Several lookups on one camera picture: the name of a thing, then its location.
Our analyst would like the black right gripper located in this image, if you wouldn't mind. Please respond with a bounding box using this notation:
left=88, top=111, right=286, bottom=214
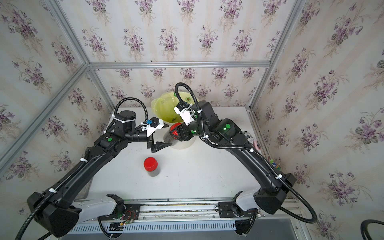
left=169, top=116, right=211, bottom=142

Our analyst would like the red-lid tea jar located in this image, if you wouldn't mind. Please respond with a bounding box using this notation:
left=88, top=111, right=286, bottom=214
left=163, top=123, right=182, bottom=147
left=144, top=157, right=160, bottom=177

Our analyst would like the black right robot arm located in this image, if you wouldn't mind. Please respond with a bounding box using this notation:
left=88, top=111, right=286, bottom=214
left=171, top=83, right=318, bottom=224

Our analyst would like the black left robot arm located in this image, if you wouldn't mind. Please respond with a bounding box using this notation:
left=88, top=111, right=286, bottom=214
left=16, top=97, right=169, bottom=240

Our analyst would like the white trash bin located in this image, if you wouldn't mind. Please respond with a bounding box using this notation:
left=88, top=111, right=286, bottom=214
left=171, top=137, right=196, bottom=150

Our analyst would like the flag patterned can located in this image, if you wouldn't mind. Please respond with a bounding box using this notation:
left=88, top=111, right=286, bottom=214
left=244, top=131, right=261, bottom=152

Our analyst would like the coloured markers bundle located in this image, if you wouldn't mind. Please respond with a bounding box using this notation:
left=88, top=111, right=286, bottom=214
left=269, top=159, right=282, bottom=171

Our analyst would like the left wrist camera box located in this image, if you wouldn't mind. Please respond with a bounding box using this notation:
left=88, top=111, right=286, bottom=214
left=142, top=117, right=165, bottom=138

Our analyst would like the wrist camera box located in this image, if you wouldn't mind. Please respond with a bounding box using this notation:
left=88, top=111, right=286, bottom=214
left=174, top=103, right=195, bottom=126
left=142, top=117, right=165, bottom=138

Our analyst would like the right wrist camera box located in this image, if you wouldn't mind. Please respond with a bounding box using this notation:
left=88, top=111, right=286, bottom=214
left=174, top=103, right=195, bottom=126

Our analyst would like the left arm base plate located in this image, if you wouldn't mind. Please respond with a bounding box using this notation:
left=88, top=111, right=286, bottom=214
left=100, top=204, right=141, bottom=223

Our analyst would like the aluminium rail frame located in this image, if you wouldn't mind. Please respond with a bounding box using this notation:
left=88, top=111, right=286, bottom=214
left=52, top=197, right=304, bottom=224

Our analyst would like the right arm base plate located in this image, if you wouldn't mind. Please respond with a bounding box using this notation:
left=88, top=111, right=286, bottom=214
left=215, top=202, right=256, bottom=219

